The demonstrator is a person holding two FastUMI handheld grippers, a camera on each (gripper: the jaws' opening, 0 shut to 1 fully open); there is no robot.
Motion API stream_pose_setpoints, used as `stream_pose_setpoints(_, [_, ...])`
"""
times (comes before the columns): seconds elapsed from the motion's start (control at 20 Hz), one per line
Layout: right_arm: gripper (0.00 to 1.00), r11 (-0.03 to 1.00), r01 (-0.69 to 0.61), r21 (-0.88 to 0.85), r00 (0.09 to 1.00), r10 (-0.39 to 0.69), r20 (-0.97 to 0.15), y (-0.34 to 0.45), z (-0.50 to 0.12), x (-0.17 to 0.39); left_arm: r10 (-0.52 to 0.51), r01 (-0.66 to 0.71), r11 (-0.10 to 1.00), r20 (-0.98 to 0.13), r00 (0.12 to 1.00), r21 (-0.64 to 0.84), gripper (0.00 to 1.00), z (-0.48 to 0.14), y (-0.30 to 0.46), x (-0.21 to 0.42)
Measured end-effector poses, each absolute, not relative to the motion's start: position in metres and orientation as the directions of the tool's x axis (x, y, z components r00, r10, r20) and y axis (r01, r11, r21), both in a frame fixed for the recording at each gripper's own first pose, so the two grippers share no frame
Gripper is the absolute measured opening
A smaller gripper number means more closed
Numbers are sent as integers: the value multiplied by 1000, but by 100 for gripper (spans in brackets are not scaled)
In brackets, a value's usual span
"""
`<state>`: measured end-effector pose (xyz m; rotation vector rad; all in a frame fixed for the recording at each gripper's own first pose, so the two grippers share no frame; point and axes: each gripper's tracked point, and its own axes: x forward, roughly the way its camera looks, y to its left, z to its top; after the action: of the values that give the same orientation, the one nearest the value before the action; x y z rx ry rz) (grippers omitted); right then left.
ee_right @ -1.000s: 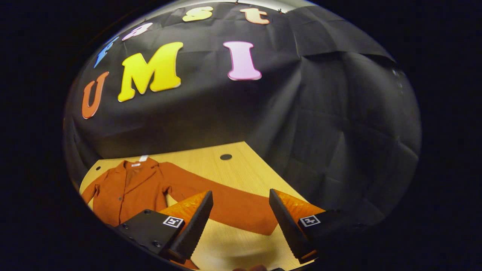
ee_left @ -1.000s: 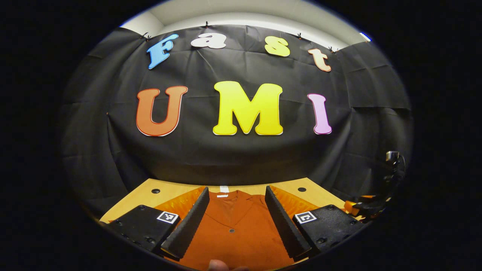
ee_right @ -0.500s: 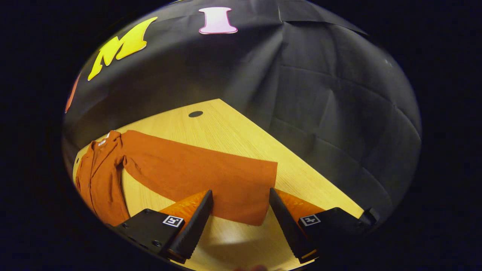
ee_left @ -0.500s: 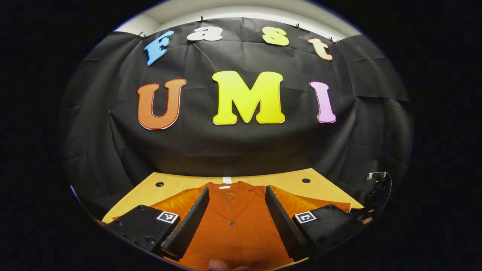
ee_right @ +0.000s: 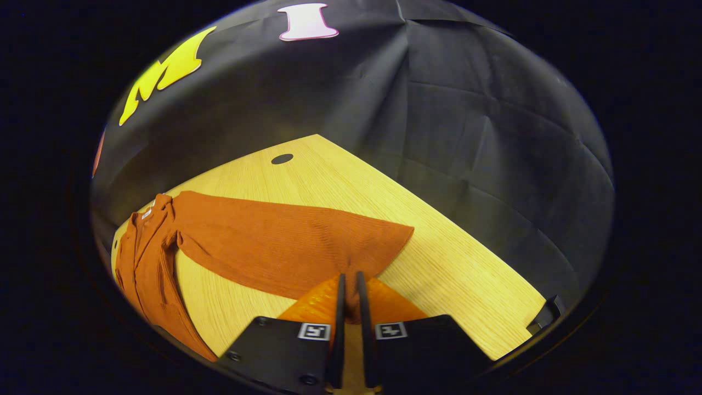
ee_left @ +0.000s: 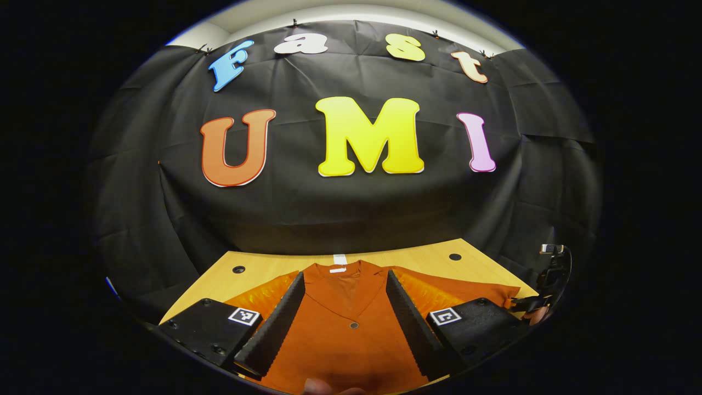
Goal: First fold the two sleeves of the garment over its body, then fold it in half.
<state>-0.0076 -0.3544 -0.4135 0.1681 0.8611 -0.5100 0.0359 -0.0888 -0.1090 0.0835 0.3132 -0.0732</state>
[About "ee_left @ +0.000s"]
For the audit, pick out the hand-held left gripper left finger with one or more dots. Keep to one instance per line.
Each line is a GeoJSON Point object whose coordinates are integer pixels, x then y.
{"type": "Point", "coordinates": [274, 329]}

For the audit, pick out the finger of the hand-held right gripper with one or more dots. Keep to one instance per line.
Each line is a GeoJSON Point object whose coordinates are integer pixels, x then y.
{"type": "Point", "coordinates": [526, 303]}

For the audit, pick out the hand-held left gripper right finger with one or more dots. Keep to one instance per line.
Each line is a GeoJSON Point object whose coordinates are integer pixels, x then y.
{"type": "Point", "coordinates": [417, 329]}

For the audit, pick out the orange ribbed button shirt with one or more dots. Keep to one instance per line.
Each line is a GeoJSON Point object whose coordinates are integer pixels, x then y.
{"type": "Point", "coordinates": [340, 307]}

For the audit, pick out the white tape strip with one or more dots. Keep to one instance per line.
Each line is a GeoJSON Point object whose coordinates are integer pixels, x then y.
{"type": "Point", "coordinates": [340, 259]}

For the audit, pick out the black backdrop cloth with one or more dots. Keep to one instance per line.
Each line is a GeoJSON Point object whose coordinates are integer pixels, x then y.
{"type": "Point", "coordinates": [329, 208]}

